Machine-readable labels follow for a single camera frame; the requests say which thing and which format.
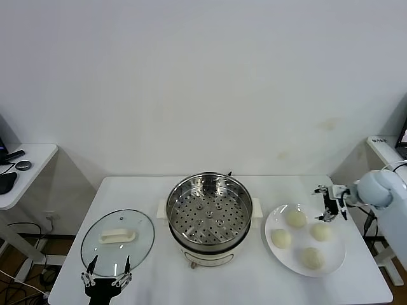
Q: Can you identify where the white floor cable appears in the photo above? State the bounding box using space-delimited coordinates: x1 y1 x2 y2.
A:
0 269 50 298

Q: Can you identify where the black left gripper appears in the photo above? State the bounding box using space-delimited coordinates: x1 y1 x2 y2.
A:
81 255 133 305

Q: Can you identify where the perforated stainless steel steamer basket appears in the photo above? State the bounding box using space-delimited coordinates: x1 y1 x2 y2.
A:
166 172 254 248

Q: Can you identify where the cream electric cooking pot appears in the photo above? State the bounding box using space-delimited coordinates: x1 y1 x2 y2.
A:
156 196 264 269

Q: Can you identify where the white hanging cable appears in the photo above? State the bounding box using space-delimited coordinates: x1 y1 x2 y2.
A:
383 159 407 174

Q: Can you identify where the black computer mouse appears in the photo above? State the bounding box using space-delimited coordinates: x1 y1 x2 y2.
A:
0 172 18 195

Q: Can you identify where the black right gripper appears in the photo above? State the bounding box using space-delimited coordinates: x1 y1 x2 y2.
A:
313 184 341 223

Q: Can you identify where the tangled black floor cable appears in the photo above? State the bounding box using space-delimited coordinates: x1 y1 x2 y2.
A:
0 279 48 305

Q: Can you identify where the glass lid with cream handle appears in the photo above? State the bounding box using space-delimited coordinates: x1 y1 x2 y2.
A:
79 208 156 277

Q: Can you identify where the white steamed baozi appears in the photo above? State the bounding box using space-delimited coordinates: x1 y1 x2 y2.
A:
300 247 325 269
310 223 333 243
286 210 308 228
271 228 293 249

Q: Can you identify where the white side desk with label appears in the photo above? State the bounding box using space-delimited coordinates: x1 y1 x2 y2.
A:
365 135 407 287

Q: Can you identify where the round white plate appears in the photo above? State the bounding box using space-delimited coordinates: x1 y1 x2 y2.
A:
264 203 347 276

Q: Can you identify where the black laptop with lit screen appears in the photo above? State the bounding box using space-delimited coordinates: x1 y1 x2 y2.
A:
395 118 407 159

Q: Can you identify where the dark laptop with blue light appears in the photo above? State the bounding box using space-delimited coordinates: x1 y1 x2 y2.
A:
0 112 23 166

